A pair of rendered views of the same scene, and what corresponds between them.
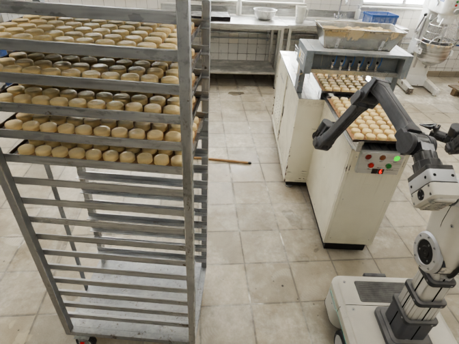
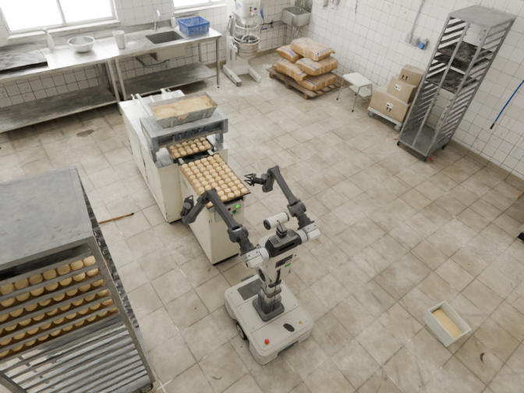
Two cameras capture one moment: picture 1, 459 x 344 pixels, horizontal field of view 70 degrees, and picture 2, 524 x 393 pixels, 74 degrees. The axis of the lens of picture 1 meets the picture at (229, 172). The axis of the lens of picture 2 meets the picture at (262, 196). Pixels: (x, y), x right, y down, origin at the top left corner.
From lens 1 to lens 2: 1.22 m
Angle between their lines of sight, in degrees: 27
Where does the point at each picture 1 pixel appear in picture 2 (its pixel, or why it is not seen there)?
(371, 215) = not seen: hidden behind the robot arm
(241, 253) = (158, 299)
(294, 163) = (170, 209)
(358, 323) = (246, 315)
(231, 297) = (164, 335)
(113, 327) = not seen: outside the picture
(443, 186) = (254, 260)
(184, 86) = (111, 288)
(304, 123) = (168, 182)
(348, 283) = (234, 292)
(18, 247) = not seen: outside the picture
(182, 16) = (102, 267)
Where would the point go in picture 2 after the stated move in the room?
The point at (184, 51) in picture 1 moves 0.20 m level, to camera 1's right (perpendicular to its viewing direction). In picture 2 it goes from (107, 277) to (151, 260)
